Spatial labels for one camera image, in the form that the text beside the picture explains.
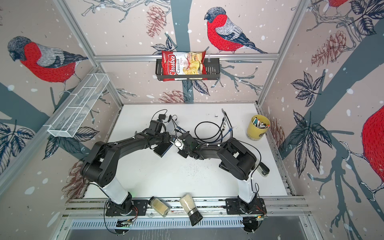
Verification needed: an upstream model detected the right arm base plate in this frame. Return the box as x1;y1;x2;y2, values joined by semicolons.
225;197;267;216

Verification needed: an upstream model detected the glass spice jar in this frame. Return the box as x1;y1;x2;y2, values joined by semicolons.
149;197;170;218

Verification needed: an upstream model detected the black wall basket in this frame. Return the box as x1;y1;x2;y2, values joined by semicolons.
155;58;221;82

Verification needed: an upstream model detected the blue ethernet cable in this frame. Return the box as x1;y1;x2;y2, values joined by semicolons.
176;125;234;143

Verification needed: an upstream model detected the black network switch box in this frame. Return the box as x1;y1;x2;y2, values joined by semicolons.
154;142;173;158

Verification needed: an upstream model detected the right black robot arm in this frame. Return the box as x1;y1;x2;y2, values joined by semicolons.
171;132;270;212

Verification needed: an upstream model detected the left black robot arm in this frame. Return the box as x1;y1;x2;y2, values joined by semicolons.
81;120;173;213

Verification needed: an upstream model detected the red cassava chips bag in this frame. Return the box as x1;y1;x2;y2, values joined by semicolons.
162;51;207;82

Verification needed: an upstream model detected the yellow cup with pens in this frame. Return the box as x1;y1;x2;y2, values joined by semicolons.
247;115;271;141

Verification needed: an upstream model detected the black stapler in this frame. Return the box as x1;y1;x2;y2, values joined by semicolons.
219;162;229;172

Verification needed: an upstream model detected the black looped ethernet cable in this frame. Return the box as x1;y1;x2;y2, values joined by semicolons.
194;121;224;143

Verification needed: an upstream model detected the white wire mesh shelf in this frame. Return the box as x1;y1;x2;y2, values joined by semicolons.
48;73;110;138

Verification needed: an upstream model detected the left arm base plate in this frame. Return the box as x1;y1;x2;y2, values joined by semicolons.
105;199;149;217

